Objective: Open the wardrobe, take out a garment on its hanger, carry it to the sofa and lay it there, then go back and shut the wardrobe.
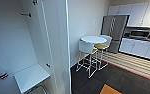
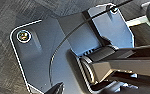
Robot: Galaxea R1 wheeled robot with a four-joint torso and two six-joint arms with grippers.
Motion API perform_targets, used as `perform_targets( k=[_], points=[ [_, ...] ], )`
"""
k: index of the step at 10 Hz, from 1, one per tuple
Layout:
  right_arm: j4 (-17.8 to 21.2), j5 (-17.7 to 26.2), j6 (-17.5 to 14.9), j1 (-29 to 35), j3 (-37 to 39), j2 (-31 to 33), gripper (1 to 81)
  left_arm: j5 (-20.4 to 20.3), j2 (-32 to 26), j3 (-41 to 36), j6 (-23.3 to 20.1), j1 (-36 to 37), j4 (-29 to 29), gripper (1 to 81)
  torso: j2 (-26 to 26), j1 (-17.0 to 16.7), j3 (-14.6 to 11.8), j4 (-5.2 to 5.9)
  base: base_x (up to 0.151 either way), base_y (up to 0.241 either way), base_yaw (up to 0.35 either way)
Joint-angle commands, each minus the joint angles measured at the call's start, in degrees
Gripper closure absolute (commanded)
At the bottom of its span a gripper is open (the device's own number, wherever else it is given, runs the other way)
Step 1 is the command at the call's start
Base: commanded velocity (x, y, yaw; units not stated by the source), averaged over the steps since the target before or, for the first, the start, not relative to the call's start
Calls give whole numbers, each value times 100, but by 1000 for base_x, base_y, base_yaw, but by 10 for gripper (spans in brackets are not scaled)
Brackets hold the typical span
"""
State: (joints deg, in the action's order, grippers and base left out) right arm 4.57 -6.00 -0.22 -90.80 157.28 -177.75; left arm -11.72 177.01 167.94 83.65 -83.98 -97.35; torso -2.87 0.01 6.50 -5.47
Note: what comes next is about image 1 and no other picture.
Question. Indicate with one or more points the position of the white wardrobe door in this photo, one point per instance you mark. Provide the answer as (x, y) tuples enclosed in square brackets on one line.
[(56, 40)]

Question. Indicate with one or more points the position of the small black side hook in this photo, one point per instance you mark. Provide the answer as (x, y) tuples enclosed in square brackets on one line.
[(48, 65)]

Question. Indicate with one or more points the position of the stainless steel refrigerator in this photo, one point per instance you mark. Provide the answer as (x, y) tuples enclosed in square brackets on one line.
[(114, 30)]

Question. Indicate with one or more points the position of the white wardrobe shelf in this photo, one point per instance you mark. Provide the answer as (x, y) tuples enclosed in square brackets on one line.
[(31, 77)]

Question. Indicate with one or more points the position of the metal door hinge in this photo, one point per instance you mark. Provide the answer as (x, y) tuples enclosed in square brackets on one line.
[(35, 2)]

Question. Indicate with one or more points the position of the white wardrobe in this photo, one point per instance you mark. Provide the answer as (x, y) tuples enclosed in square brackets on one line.
[(11, 36)]

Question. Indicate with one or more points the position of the white kitchen counter cabinets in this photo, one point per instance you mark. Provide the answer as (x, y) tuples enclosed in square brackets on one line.
[(141, 48)]

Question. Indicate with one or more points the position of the black microwave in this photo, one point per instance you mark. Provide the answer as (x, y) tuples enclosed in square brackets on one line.
[(139, 33)]

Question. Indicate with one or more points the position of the white upper kitchen cabinets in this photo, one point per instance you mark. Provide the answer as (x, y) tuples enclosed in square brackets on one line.
[(134, 13)]

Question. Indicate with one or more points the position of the white wall switch panel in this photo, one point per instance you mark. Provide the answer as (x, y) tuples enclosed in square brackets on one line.
[(94, 24)]

